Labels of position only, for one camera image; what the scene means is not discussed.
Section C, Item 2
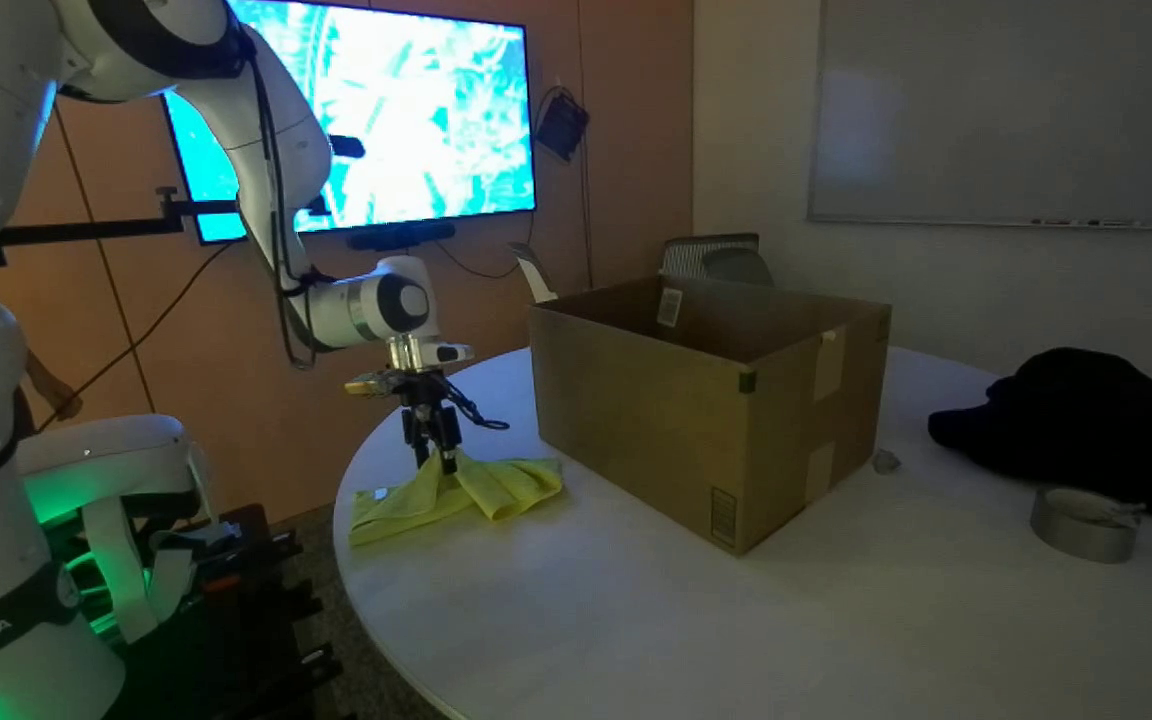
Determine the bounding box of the wall-mounted tv screen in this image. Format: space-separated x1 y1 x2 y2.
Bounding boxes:
155 0 543 253

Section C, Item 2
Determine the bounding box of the small grey wrist camera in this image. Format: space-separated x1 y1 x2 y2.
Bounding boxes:
345 373 401 397

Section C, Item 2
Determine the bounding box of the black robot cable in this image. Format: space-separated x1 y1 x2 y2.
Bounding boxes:
241 24 340 375

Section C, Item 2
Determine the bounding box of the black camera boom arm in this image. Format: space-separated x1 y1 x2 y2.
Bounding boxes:
0 191 241 263

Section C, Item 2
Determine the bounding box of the open cardboard box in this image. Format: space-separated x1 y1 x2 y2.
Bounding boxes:
532 277 894 552

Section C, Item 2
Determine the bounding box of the black wall power adapter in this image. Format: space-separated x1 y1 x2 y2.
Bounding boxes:
538 93 587 160

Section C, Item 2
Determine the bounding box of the white wall whiteboard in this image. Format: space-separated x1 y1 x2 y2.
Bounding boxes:
808 0 1152 233

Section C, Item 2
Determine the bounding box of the small clear plastic piece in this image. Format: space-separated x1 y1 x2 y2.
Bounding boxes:
871 447 901 474

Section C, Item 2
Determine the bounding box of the black cloth bundle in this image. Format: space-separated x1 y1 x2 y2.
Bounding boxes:
929 347 1152 512

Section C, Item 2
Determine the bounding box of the yellow microfiber towel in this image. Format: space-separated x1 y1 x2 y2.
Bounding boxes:
349 457 563 549

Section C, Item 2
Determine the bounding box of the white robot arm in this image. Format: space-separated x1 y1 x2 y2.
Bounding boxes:
0 0 453 720

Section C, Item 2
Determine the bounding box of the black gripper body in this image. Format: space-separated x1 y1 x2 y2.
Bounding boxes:
396 369 489 474

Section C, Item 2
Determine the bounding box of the grey tape roll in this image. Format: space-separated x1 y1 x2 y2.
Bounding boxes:
1034 486 1143 565

